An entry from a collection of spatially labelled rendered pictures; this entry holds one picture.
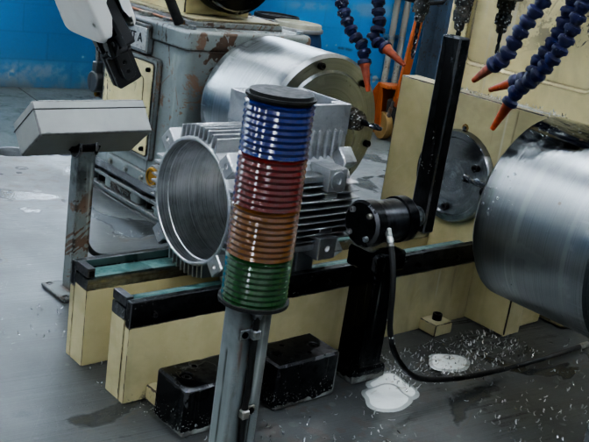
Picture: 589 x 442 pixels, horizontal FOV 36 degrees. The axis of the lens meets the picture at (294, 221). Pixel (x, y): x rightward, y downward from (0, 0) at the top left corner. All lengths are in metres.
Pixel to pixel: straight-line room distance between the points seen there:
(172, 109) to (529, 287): 0.77
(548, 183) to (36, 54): 6.01
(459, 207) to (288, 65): 0.35
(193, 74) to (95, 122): 0.37
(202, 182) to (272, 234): 0.46
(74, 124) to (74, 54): 5.76
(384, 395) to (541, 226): 0.29
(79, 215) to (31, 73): 5.63
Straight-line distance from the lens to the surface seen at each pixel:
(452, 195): 1.46
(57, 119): 1.25
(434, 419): 1.16
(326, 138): 1.16
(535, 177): 1.12
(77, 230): 1.33
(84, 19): 1.03
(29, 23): 6.87
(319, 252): 1.15
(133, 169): 1.75
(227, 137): 1.09
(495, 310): 1.44
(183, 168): 1.19
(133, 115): 1.31
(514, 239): 1.12
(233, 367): 0.82
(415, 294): 1.36
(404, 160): 1.53
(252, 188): 0.75
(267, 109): 0.73
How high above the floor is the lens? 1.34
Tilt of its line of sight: 18 degrees down
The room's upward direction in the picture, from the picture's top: 8 degrees clockwise
